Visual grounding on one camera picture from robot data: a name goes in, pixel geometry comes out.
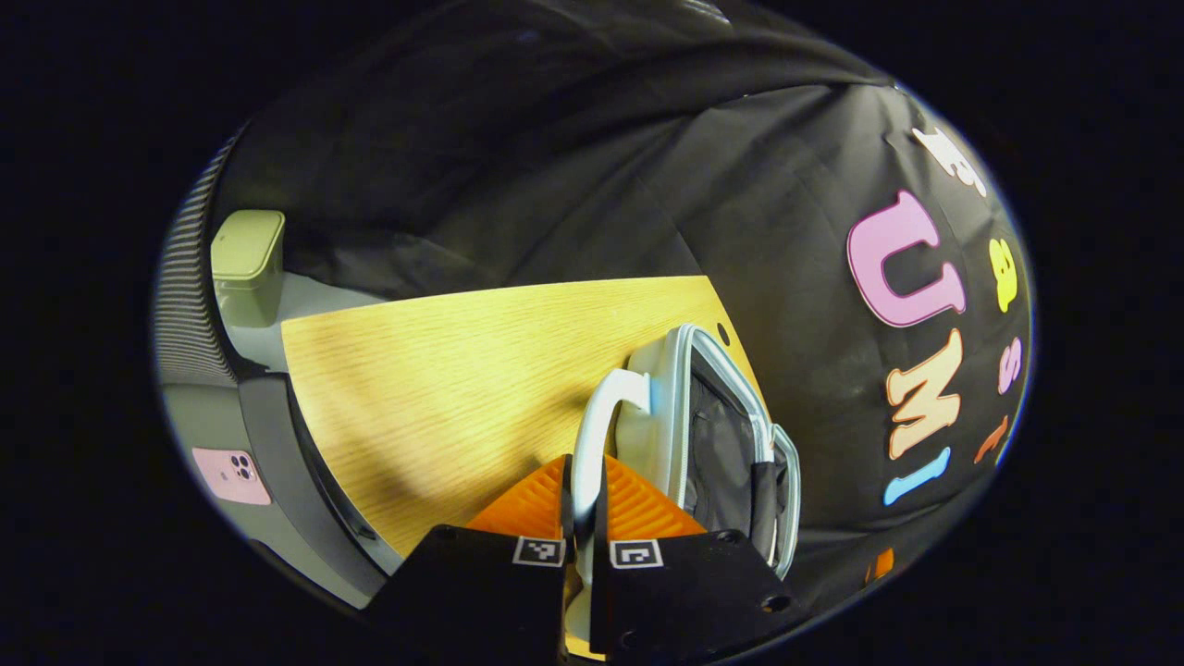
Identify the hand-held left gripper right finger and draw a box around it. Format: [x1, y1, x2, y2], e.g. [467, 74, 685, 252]
[588, 455, 808, 660]

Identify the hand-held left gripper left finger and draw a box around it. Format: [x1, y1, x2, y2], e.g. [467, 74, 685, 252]
[361, 453, 576, 666]

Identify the pale blue suitcase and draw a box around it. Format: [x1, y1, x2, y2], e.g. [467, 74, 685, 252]
[566, 324, 802, 639]

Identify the pink smartphone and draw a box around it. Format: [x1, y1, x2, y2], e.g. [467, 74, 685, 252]
[191, 448, 272, 506]

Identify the black backdrop cloth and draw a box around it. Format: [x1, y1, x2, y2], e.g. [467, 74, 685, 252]
[208, 0, 1035, 611]

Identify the grey side table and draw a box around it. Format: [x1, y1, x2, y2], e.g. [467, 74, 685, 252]
[159, 273, 408, 611]

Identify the pale green storage box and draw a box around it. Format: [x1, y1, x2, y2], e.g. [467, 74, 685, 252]
[211, 210, 286, 327]

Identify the grey striped cloth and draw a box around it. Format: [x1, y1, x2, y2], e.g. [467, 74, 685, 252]
[153, 129, 241, 385]

